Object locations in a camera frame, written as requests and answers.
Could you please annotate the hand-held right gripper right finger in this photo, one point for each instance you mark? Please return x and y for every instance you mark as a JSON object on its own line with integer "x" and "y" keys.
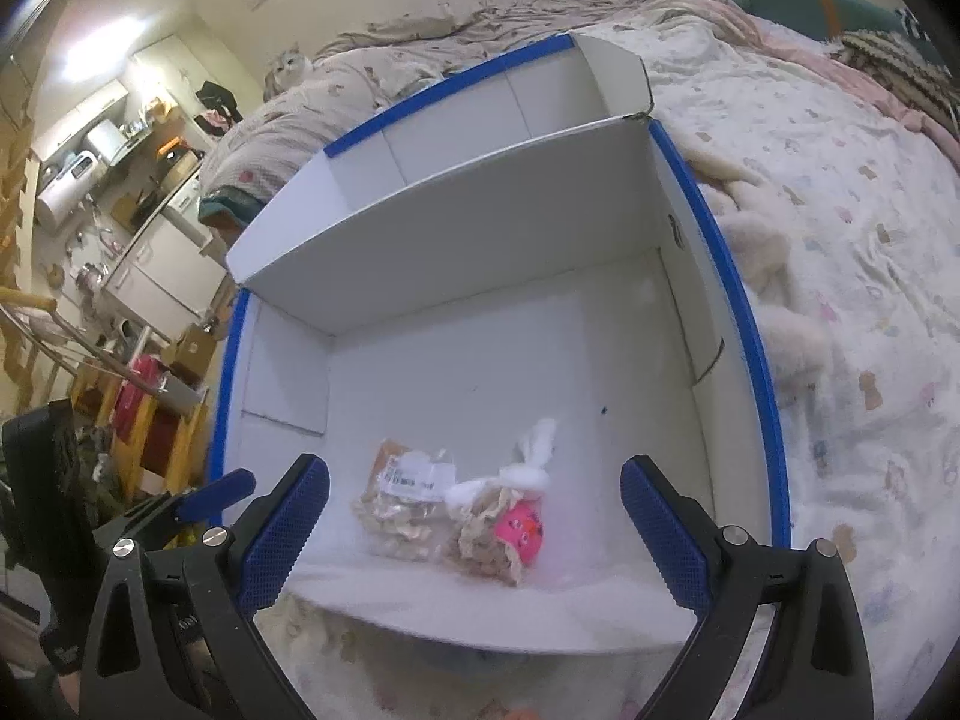
{"x": 664, "y": 532}

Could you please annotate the white water heater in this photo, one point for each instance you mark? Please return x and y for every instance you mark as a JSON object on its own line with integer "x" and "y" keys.
{"x": 105, "y": 139}

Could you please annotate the grey and white cat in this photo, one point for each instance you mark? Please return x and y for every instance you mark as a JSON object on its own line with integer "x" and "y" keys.
{"x": 289, "y": 69}

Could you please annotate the knitted patterned blanket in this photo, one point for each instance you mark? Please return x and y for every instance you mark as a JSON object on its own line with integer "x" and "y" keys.
{"x": 892, "y": 67}

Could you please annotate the red bag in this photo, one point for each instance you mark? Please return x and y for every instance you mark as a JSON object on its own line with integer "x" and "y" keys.
{"x": 139, "y": 390}

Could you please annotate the white kitchen base cabinet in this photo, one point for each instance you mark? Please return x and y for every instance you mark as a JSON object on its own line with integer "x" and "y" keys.
{"x": 157, "y": 270}

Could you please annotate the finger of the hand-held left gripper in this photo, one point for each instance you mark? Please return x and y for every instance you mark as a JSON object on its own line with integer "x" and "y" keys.
{"x": 217, "y": 491}

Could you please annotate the dark hanging clothing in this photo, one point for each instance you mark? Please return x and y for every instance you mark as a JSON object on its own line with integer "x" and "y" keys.
{"x": 217, "y": 97}

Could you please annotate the cream fluffy plush toy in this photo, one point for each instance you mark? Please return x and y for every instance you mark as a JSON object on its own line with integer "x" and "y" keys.
{"x": 765, "y": 255}

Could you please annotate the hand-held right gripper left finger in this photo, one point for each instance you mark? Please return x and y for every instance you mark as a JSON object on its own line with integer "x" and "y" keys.
{"x": 285, "y": 532}

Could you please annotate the pink blanket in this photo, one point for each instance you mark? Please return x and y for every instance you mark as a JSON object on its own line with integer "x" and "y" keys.
{"x": 750, "y": 22}

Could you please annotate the brown cardboard box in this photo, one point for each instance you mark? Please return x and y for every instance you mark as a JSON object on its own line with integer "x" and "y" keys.
{"x": 191, "y": 349}

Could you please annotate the blue cardboard box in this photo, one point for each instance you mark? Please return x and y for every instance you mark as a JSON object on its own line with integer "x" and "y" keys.
{"x": 487, "y": 360}

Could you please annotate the yellow wooden rack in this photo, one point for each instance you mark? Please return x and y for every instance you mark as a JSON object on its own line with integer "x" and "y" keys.
{"x": 180, "y": 442}

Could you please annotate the clear plastic snack bag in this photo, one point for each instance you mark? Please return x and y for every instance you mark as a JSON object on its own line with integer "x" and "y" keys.
{"x": 409, "y": 499}

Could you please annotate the ceiling light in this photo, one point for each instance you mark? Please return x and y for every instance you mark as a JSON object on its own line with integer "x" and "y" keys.
{"x": 90, "y": 52}

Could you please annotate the beige printed quilt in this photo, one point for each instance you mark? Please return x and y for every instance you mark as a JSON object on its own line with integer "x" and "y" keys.
{"x": 420, "y": 52}

